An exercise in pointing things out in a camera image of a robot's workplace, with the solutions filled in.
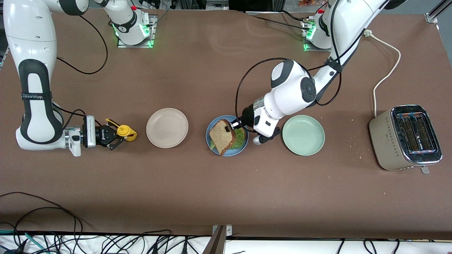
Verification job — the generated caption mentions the green lettuce leaf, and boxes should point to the green lettuce leaf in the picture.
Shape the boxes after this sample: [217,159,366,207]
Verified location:
[210,128,247,151]

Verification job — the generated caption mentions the yellow squeeze bottle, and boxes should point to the yellow squeeze bottle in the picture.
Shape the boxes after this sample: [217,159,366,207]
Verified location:
[106,119,137,142]

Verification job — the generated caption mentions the brown bread slice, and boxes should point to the brown bread slice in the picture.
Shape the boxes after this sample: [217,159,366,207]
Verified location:
[208,119,238,156]

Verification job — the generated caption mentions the blue round plate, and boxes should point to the blue round plate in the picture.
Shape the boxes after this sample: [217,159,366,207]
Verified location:
[206,115,249,157]

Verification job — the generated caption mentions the cream round plate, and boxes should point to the cream round plate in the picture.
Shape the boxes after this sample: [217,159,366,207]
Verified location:
[146,108,189,149]

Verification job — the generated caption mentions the pale green round plate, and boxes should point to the pale green round plate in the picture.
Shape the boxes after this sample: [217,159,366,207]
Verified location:
[282,115,326,156]

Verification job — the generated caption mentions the beige chrome toaster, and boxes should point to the beige chrome toaster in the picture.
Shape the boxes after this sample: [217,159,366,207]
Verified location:
[369,104,443,175]

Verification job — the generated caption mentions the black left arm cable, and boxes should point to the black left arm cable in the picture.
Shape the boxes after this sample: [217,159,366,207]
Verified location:
[234,0,344,120]

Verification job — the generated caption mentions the metal edge bracket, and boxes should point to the metal edge bracket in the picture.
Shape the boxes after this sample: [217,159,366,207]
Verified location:
[202,224,233,254]

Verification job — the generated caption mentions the aluminium frame beam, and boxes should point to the aluminium frame beam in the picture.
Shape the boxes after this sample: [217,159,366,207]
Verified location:
[206,0,230,11]

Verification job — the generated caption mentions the teal cable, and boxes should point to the teal cable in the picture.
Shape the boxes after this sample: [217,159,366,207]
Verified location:
[0,229,50,254]

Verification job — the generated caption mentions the white toaster power cable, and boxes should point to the white toaster power cable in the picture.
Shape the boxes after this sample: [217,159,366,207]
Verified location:
[364,29,402,118]

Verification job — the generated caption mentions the tangled black cables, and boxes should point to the tangled black cables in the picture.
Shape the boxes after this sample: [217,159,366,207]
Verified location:
[0,234,452,254]

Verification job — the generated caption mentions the aluminium frame rail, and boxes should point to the aluminium frame rail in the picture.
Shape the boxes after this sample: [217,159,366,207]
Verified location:
[425,0,452,24]

